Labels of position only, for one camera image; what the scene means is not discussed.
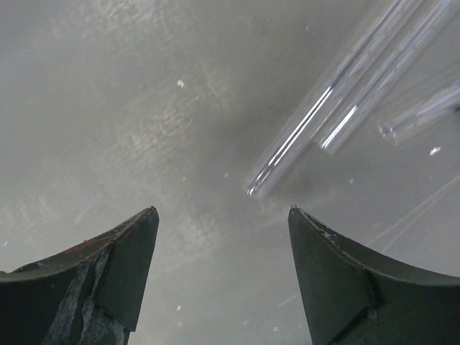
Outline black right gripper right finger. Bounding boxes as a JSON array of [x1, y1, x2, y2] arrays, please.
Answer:
[[288, 206, 459, 344]]

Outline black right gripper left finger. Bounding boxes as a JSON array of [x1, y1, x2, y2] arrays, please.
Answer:
[[1, 206, 159, 344]]

